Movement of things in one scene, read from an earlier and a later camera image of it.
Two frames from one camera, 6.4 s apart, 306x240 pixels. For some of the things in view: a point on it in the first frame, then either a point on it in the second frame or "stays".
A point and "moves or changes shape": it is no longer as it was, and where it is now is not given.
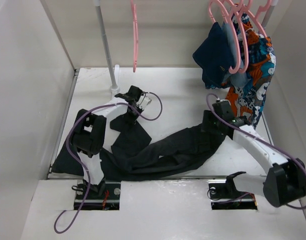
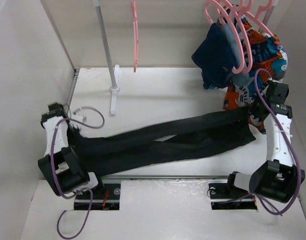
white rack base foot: [116, 90] stays
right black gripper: [209, 116] → [253, 110]
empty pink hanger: [135, 35] stays
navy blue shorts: [211, 55] stays
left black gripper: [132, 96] → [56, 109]
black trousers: [183, 152] moves or changes shape
